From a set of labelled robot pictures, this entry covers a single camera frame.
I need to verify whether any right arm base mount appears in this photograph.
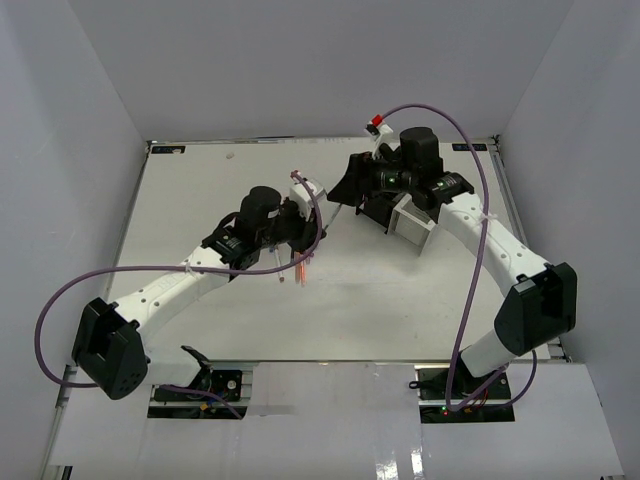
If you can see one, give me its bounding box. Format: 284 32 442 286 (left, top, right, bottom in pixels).
408 364 516 424

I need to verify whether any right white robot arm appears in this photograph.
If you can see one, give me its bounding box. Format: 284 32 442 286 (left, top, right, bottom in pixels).
328 124 578 399

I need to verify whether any blue table label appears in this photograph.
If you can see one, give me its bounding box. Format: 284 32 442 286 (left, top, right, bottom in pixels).
451 143 488 152
150 145 186 155

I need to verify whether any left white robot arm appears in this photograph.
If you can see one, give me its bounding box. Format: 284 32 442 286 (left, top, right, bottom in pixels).
72 179 326 400

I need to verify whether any right blue table label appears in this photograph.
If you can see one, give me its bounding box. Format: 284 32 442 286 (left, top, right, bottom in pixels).
451 143 488 152

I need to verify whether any white slotted container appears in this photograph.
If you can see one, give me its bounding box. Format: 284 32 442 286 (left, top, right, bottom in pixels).
388 194 436 256

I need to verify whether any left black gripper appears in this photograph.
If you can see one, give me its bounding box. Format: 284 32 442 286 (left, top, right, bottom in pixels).
257 197 326 255

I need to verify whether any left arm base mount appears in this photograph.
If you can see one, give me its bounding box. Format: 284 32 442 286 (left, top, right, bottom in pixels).
147 345 252 420

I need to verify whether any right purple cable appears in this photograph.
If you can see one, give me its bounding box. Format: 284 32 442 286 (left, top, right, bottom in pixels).
372 103 539 414

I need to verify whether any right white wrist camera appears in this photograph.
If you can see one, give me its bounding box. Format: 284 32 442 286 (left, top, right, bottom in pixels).
365 115 394 158

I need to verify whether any left blue table label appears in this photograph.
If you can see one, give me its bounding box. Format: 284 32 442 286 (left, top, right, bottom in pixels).
150 145 186 155

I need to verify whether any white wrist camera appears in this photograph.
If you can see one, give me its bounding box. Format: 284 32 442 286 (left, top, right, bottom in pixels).
365 115 394 158
288 179 326 221

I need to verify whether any brown capped white marker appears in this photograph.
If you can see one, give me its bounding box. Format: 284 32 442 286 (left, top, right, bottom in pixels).
271 246 285 284

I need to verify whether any blue pen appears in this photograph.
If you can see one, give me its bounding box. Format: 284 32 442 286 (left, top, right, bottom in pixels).
323 204 343 233

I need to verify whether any black slotted container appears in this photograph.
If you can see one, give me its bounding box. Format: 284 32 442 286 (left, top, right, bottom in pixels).
355 193 402 234

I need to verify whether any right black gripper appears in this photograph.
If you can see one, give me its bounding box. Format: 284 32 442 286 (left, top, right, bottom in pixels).
327 149 417 208

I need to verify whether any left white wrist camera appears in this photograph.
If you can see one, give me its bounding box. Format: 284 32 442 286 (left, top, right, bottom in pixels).
288 179 326 221

